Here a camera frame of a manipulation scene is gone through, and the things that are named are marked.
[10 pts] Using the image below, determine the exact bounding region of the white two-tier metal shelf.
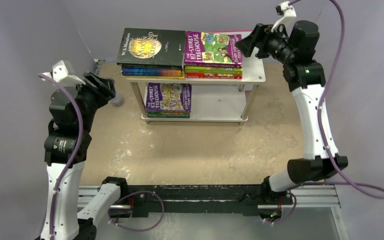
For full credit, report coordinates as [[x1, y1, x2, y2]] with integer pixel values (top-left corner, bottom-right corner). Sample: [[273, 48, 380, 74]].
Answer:
[[125, 57, 266, 125]]

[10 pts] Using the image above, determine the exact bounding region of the small clear plastic cup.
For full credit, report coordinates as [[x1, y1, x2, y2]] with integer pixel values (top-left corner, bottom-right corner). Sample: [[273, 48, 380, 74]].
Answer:
[[109, 93, 124, 108]]

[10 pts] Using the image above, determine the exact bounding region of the black aluminium base frame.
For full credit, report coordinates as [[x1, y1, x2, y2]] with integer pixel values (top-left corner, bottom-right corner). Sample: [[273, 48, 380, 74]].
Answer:
[[76, 184, 340, 220]]

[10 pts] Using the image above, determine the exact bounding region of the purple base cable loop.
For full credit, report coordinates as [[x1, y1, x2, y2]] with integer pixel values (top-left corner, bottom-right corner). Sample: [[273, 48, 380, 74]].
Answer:
[[108, 190, 166, 233]]

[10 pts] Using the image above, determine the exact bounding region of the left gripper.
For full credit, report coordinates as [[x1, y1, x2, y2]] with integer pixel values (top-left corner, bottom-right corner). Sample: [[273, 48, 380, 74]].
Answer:
[[72, 71, 116, 130]]

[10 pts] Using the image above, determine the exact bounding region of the yellow book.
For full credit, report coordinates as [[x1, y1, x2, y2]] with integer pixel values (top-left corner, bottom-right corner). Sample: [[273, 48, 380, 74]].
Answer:
[[124, 76, 185, 80]]

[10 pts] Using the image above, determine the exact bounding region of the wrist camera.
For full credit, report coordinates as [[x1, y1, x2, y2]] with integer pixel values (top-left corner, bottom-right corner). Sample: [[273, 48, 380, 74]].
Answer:
[[42, 60, 86, 87], [270, 1, 297, 33]]

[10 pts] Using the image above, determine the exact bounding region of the purple Treehouse book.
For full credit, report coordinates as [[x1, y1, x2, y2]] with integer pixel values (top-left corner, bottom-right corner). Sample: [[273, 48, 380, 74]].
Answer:
[[145, 82, 192, 113]]

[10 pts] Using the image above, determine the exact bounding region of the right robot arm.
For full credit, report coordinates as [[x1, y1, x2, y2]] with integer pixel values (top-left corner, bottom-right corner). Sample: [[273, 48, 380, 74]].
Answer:
[[235, 20, 349, 204]]

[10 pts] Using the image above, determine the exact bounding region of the Jane Eyre book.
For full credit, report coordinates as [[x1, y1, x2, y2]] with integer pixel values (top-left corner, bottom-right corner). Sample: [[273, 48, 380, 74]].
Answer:
[[121, 68, 183, 78]]

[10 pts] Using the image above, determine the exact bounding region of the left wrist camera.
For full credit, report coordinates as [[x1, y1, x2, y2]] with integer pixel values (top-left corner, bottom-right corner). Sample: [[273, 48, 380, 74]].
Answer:
[[42, 60, 86, 87]]

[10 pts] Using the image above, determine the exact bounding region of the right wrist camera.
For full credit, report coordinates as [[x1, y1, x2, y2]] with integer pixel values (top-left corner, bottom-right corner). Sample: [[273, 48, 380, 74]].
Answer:
[[270, 1, 297, 33]]

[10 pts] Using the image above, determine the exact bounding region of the dark green Treehouse book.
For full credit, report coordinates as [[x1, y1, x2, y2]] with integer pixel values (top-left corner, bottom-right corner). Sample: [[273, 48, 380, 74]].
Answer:
[[146, 114, 190, 119]]

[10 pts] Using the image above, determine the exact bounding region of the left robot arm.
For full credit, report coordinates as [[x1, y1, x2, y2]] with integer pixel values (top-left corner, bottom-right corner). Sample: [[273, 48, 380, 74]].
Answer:
[[39, 72, 129, 240]]

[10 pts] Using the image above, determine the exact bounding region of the Nineteen Eighty-Four blue book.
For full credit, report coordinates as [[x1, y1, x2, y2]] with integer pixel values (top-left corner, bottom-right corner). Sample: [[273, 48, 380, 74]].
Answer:
[[121, 64, 183, 71]]

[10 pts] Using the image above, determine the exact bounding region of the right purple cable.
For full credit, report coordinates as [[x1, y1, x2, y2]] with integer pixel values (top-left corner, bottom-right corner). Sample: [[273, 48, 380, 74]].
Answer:
[[288, 0, 384, 226]]

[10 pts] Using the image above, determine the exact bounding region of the orange Treehouse book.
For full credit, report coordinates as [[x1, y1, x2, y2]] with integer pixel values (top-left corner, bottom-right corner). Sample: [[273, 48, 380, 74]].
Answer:
[[146, 111, 191, 115]]

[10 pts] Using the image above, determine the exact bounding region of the black Moon Sixpence book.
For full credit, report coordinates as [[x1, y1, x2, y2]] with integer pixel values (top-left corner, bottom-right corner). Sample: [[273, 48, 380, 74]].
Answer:
[[116, 28, 186, 68]]

